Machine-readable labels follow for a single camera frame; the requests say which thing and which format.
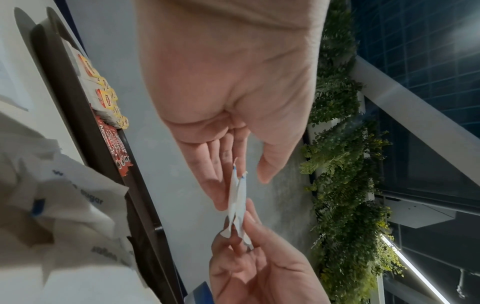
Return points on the white wall-mounted box unit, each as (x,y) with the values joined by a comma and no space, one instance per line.
(420,212)

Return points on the person's left hand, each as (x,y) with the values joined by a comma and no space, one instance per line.
(232,74)

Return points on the green hedge plants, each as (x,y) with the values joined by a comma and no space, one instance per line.
(345,193)

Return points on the white light strip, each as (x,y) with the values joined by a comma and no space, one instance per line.
(412,267)

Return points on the white sugar packet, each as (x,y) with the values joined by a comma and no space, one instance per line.
(242,213)
(233,196)

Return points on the brown plastic tray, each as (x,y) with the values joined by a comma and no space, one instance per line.
(75,104)

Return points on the pile of white sugar sachets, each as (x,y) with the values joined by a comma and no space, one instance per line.
(75,222)

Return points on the white slanted beam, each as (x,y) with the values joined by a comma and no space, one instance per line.
(412,109)

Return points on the row of red Nescafe sachets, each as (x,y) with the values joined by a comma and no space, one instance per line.
(112,142)

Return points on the glass grid building facade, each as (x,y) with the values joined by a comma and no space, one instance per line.
(423,44)

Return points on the person's right hand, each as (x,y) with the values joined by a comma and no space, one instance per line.
(270,273)

